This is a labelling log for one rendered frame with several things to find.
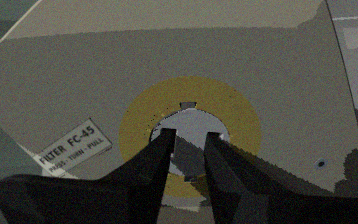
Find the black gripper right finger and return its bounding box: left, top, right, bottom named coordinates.
left=204, top=133, right=358, bottom=224

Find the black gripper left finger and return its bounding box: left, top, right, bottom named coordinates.
left=0, top=129, right=173, bottom=224

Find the grey cylinder with two slots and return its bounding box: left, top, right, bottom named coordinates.
left=151, top=102, right=230, bottom=176

